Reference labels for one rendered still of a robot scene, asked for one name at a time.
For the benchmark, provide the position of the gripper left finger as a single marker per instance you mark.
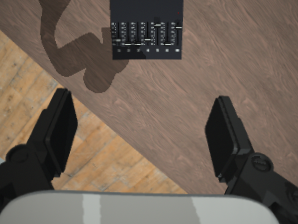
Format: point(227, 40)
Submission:
point(29, 167)

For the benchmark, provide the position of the black lighting desk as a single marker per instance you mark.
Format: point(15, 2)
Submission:
point(133, 20)

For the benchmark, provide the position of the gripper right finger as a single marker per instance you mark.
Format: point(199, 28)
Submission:
point(247, 173)

